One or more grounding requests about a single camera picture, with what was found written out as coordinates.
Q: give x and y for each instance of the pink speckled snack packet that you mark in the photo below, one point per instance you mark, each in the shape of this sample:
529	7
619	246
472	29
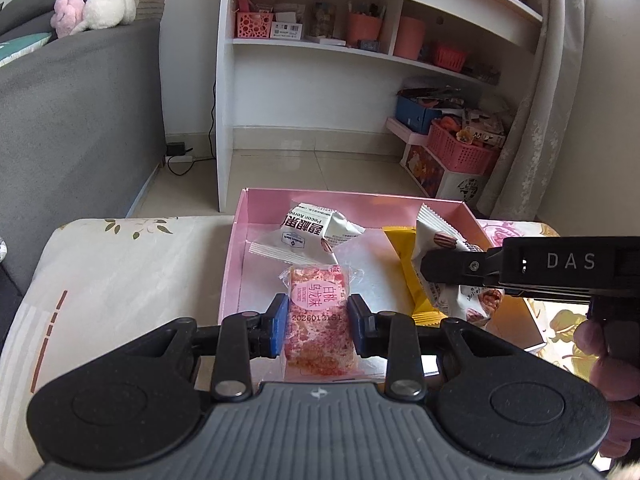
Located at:
312	320

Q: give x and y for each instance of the pink round pot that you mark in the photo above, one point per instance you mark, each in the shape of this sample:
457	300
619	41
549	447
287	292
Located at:
410	37

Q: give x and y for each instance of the pile of colourful packets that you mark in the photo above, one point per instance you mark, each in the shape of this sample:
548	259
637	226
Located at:
482	122

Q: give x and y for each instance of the white bookshelf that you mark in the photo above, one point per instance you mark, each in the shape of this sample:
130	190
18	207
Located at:
320	85

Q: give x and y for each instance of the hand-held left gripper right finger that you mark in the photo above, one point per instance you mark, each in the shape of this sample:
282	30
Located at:
357	327

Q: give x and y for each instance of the black power adapter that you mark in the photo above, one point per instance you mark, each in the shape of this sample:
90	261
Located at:
176	149

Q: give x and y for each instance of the white printed storage box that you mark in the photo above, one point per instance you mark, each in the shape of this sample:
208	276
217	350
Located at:
430	172

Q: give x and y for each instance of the pink and white plush toy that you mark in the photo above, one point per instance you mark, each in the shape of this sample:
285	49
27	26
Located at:
100	10

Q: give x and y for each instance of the teal patterned pillow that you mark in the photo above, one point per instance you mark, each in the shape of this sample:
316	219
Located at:
22	47

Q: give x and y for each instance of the floral blanket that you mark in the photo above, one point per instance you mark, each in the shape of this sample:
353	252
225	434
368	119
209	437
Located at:
135	270

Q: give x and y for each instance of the pink lattice basket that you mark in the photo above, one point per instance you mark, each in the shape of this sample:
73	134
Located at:
457	152

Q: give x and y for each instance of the pink perforated basket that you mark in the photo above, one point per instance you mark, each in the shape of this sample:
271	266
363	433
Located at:
254	25

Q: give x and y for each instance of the clear jar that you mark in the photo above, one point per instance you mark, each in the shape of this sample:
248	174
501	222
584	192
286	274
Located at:
324	22

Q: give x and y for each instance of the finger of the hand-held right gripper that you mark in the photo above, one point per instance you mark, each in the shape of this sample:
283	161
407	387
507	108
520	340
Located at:
450	264

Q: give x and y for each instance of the pink pen cup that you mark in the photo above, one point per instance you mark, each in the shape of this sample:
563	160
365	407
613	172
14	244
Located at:
364	30

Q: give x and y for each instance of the blue storage box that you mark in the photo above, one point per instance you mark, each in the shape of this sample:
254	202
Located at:
412	112

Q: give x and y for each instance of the white walnut print snack packet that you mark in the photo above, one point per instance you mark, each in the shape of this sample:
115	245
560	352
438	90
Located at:
440	232

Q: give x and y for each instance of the pink cardboard box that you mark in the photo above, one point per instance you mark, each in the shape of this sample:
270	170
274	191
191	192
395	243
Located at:
370	260

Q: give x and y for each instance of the yellow snack packet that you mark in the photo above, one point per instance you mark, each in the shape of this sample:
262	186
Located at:
402	250

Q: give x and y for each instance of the white snack packet dark print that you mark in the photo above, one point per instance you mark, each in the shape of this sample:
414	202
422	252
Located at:
310	232

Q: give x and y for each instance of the grey sofa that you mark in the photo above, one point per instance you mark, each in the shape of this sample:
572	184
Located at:
70	125

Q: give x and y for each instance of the person's right hand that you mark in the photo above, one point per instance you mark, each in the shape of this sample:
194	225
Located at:
607	375

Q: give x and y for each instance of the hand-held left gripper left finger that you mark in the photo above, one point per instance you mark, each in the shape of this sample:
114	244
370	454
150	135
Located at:
279	327

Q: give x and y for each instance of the pink plastic tray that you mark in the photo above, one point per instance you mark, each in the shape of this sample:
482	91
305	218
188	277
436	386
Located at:
406	132

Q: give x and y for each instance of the small white labelled box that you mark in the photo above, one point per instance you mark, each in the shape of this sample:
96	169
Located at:
286	31

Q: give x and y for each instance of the red mesh basket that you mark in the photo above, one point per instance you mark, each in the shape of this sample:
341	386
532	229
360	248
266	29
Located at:
450	57

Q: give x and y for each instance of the beige lace curtain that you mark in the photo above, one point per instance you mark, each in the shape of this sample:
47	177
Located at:
555	85

